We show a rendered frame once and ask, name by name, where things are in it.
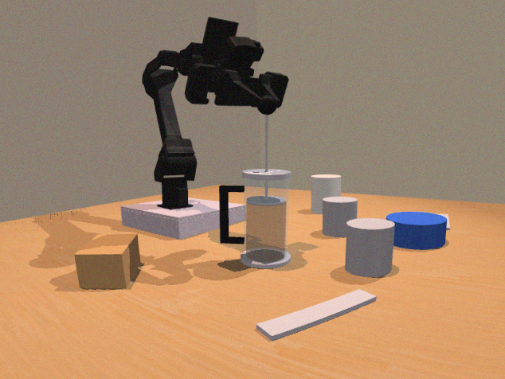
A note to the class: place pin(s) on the blue cylinder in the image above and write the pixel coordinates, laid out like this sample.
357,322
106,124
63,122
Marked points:
418,230

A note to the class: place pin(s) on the brown cube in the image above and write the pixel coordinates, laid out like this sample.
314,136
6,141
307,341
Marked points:
108,261

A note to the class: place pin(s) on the glass french press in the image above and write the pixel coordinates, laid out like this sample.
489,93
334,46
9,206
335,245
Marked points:
266,203

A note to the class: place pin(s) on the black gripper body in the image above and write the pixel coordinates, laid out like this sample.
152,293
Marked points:
204,78

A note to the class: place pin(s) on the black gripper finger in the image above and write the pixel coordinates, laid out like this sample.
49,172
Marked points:
264,87
231,91

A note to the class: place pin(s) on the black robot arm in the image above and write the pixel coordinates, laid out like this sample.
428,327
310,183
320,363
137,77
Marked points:
177,155

